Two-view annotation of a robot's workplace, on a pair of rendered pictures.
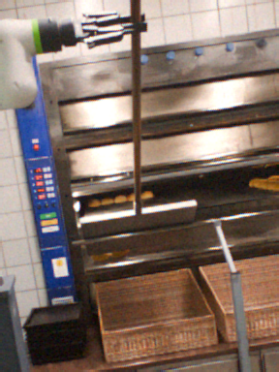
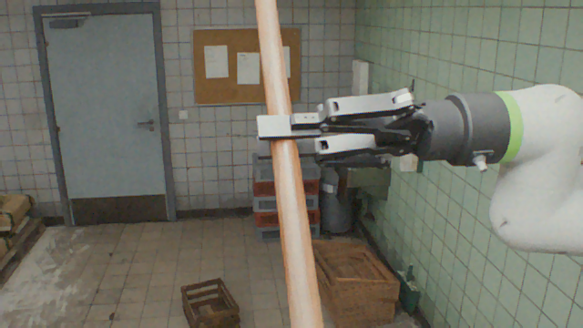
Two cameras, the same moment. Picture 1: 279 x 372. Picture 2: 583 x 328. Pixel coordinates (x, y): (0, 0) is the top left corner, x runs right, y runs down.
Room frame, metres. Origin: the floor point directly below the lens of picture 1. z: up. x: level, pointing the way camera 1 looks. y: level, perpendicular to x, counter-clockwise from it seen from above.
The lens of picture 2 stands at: (1.87, -0.20, 2.05)
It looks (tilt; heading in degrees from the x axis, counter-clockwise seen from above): 18 degrees down; 173
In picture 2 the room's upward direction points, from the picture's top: straight up
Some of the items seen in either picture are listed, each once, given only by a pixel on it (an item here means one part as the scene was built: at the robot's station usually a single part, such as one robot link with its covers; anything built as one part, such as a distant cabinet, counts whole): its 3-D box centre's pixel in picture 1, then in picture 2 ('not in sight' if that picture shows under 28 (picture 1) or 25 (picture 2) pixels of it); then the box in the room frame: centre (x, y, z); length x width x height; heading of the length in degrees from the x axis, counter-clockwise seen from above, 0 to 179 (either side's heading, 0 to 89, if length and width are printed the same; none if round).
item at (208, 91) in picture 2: not in sight; (247, 66); (-2.56, -0.09, 1.55); 1.04 x 0.03 x 0.74; 91
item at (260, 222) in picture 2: not in sight; (285, 210); (-2.17, 0.23, 0.23); 0.60 x 0.40 x 0.16; 91
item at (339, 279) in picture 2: not in sight; (351, 269); (-0.88, 0.56, 0.32); 0.56 x 0.49 x 0.28; 9
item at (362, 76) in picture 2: not in sight; (361, 82); (-2.15, 0.92, 1.44); 0.28 x 0.11 x 0.38; 1
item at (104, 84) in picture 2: not in sight; (107, 120); (-2.50, -1.44, 1.08); 1.14 x 0.09 x 2.16; 91
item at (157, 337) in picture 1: (151, 311); not in sight; (2.36, -0.14, 0.72); 0.56 x 0.49 x 0.28; 93
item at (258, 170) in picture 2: not in sight; (285, 165); (-2.16, 0.23, 0.68); 0.60 x 0.40 x 0.16; 92
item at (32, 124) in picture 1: (63, 226); not in sight; (3.55, 0.37, 1.07); 1.93 x 0.16 x 2.15; 1
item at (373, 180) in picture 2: not in sight; (360, 179); (-1.65, 0.81, 0.71); 0.47 x 0.36 x 0.91; 1
